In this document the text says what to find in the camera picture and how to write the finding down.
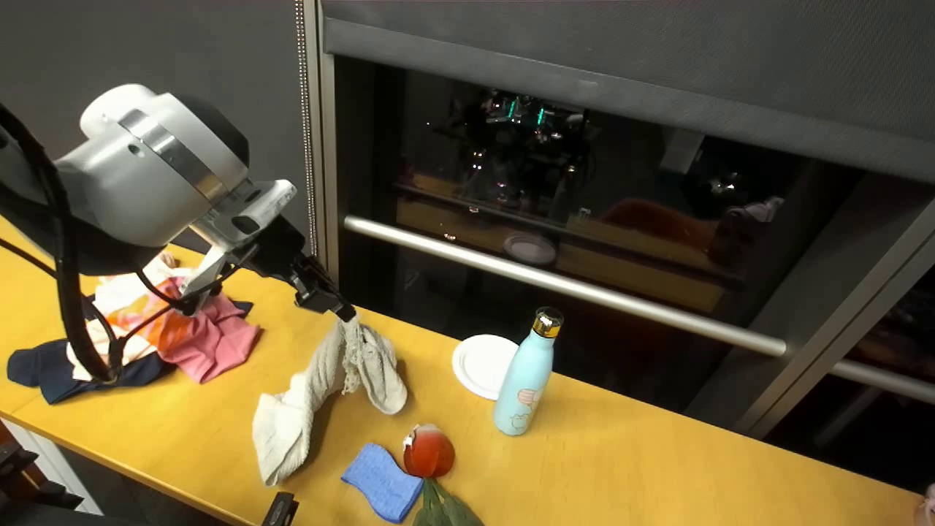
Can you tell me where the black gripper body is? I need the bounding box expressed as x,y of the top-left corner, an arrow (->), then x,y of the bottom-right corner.
243,217 -> 325,294

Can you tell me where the white towel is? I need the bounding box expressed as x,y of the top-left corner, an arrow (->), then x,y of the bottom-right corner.
252,312 -> 411,487

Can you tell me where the pink cloth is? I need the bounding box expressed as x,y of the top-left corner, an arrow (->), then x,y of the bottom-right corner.
142,275 -> 263,385

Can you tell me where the white round plate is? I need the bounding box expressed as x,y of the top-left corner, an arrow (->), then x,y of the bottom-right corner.
447,334 -> 519,404

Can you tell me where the blue sponge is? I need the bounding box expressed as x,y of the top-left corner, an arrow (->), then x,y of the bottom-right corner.
339,440 -> 427,526

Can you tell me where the light blue bottle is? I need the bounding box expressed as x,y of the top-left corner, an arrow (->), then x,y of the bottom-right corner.
490,305 -> 566,438

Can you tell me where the long metal handrail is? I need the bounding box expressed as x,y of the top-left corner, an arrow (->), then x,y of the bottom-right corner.
341,214 -> 792,359

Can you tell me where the green leaf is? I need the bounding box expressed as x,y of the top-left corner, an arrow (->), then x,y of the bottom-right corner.
411,476 -> 488,526

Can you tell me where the navy cloth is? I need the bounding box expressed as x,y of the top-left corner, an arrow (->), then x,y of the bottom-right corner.
2,294 -> 178,407

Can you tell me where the grey roller blind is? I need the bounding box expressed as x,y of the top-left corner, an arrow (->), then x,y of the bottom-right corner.
322,0 -> 935,188

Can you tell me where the short metal handrail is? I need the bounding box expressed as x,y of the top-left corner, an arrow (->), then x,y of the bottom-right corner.
827,359 -> 935,407

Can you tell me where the grey window frame post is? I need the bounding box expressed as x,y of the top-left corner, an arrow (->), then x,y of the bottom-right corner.
292,0 -> 345,287

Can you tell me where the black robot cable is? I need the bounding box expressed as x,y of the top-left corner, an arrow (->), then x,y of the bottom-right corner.
0,99 -> 202,388

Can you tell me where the slanted grey window frame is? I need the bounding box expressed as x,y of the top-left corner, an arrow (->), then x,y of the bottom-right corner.
684,198 -> 935,438

